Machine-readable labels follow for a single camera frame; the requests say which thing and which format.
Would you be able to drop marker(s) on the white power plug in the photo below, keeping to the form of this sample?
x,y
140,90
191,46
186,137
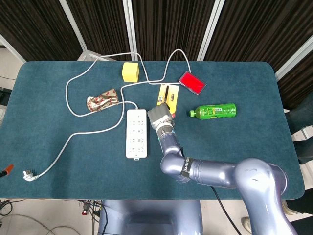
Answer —
x,y
29,176

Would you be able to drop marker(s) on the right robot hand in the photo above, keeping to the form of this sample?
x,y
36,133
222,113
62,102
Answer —
x,y
160,115

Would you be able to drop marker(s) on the black box device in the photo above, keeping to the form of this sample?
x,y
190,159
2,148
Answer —
x,y
3,96

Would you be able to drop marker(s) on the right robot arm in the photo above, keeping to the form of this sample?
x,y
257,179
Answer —
x,y
207,171

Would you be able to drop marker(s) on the white shoe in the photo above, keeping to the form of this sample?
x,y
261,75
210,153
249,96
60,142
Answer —
x,y
245,224

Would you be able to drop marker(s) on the white partition post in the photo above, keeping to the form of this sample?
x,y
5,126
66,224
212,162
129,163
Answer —
x,y
12,49
129,24
74,25
293,60
211,24

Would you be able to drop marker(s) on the teal table mat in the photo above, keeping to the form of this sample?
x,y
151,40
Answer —
x,y
97,171

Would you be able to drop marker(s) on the white power strip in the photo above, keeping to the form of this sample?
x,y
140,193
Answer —
x,y
136,134

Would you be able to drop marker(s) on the razor in yellow blister pack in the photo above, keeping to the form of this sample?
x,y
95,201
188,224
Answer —
x,y
172,94

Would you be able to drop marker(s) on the blue-grey robot torso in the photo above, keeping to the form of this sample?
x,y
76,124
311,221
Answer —
x,y
146,218

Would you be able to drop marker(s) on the dark teal chair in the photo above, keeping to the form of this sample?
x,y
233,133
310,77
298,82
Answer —
x,y
300,117

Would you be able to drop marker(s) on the red ink pad case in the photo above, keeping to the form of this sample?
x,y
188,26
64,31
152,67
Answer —
x,y
192,82

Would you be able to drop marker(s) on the green drink bottle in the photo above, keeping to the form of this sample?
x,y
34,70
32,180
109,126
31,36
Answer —
x,y
215,111

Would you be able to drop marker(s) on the gold red foil wrapper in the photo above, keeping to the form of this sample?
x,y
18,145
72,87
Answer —
x,y
102,100

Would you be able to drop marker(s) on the red button connector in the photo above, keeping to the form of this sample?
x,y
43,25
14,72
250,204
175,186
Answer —
x,y
84,211

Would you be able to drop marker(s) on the yellow sponge cube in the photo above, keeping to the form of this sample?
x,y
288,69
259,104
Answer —
x,y
130,73

